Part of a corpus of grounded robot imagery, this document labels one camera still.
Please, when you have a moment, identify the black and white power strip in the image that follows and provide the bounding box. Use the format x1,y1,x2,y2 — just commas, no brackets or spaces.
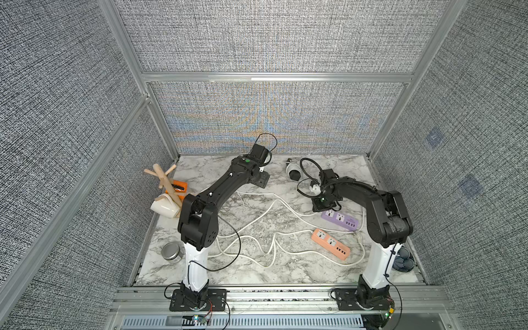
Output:
285,158,308,182

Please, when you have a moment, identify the pink power strip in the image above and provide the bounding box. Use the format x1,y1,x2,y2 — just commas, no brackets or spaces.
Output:
312,228,351,261

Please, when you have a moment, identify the purple power strip white cord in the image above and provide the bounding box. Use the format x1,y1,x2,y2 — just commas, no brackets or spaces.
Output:
216,190,366,240

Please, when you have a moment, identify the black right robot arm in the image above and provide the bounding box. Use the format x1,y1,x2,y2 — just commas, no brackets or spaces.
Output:
312,169,413,298

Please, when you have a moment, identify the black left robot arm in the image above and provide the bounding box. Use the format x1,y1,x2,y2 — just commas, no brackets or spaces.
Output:
177,143,272,296

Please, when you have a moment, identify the orange box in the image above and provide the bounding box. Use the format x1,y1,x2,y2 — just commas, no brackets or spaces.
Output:
171,180,188,193

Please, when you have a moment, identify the dark blue bowl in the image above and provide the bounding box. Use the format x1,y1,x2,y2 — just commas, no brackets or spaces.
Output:
392,246,416,272

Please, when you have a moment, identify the cream ceramic mug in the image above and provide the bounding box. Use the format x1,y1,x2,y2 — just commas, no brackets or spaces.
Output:
150,194,181,219

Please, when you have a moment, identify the wooden mug tree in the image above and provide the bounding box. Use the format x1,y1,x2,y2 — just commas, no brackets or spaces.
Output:
143,164,188,207

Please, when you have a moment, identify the metal tin can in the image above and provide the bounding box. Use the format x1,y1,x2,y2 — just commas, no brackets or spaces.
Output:
161,241,182,263

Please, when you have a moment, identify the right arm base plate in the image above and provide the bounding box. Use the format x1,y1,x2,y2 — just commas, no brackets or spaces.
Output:
331,286,395,312

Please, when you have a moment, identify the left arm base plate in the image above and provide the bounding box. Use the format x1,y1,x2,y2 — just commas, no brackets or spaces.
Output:
169,287,228,312

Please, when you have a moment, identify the aluminium front rail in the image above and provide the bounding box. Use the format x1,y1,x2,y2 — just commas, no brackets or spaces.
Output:
110,283,455,315

